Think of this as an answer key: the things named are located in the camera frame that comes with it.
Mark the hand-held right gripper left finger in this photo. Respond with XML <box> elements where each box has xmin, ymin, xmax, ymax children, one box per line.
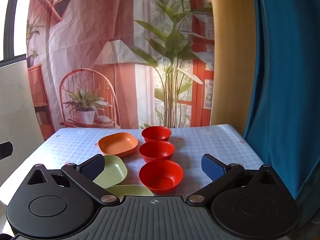
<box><xmin>25</xmin><ymin>154</ymin><xmax>120</xmax><ymax>205</ymax></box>

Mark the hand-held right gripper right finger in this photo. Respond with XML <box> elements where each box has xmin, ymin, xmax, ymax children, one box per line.
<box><xmin>186</xmin><ymin>153</ymin><xmax>282</xmax><ymax>207</ymax></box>

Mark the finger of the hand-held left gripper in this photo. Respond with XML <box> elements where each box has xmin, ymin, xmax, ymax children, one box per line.
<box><xmin>0</xmin><ymin>141</ymin><xmax>13</xmax><ymax>160</ymax></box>

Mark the green square plate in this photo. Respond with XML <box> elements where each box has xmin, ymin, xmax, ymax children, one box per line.
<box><xmin>93</xmin><ymin>155</ymin><xmax>128</xmax><ymax>188</ymax></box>
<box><xmin>105</xmin><ymin>184</ymin><xmax>154</xmax><ymax>202</ymax></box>

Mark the orange square plate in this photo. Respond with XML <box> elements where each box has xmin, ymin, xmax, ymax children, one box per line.
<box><xmin>98</xmin><ymin>132</ymin><xmax>138</xmax><ymax>158</ymax></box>

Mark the red bowl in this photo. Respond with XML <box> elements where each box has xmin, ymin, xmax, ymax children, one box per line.
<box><xmin>139</xmin><ymin>159</ymin><xmax>184</xmax><ymax>194</ymax></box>
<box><xmin>139</xmin><ymin>141</ymin><xmax>175</xmax><ymax>164</ymax></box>
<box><xmin>141</xmin><ymin>126</ymin><xmax>172</xmax><ymax>143</ymax></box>

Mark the checked tablecloth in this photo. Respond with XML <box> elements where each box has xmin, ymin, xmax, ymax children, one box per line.
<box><xmin>0</xmin><ymin>124</ymin><xmax>265</xmax><ymax>205</ymax></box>

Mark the yellow curtain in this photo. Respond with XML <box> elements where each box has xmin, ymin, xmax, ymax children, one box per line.
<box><xmin>209</xmin><ymin>0</ymin><xmax>262</xmax><ymax>135</ymax></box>

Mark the blue curtain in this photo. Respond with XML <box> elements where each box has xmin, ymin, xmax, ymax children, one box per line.
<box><xmin>244</xmin><ymin>0</ymin><xmax>320</xmax><ymax>230</ymax></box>

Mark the dark window frame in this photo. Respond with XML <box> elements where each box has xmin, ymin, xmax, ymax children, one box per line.
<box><xmin>0</xmin><ymin>0</ymin><xmax>32</xmax><ymax>63</ymax></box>

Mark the printed wall tapestry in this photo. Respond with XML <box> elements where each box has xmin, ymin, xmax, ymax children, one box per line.
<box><xmin>26</xmin><ymin>0</ymin><xmax>215</xmax><ymax>140</ymax></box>

